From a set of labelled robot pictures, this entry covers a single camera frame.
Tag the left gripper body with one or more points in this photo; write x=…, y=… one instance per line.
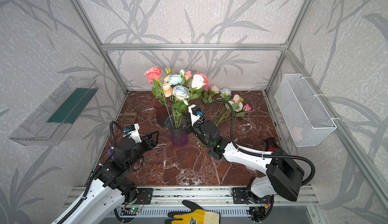
x=150, y=140

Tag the purple glass vase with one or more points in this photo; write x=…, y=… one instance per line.
x=178, y=135

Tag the red glass vase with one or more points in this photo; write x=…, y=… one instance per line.
x=161, y=111

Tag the white blue rose stem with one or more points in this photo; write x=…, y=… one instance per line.
x=180, y=102

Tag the peach flower stem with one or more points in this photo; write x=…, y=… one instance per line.
x=167, y=89

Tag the cream white rose stem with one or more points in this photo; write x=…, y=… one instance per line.
x=196, y=85

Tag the light blue flower stem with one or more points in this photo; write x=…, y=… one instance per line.
x=173, y=81

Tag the red pink rose stem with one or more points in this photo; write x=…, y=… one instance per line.
x=153, y=74

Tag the coral pink rose stem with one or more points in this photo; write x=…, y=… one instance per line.
x=205, y=79

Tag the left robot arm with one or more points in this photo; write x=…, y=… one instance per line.
x=108, y=186

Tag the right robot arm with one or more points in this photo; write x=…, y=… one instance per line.
x=284, y=174

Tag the pile of artificial flowers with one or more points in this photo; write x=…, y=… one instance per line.
x=226, y=111

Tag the purple plastic hook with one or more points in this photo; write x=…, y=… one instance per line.
x=110, y=149

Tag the yellow black work glove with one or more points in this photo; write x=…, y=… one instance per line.
x=197, y=215

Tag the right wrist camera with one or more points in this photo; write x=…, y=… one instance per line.
x=196, y=110

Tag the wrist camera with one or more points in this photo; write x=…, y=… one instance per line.
x=196, y=110
x=131, y=131

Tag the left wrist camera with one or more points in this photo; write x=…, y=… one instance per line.
x=131, y=131

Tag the clear plastic wall tray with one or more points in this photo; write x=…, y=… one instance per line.
x=51, y=121

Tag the white wire basket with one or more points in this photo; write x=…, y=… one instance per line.
x=308, y=121

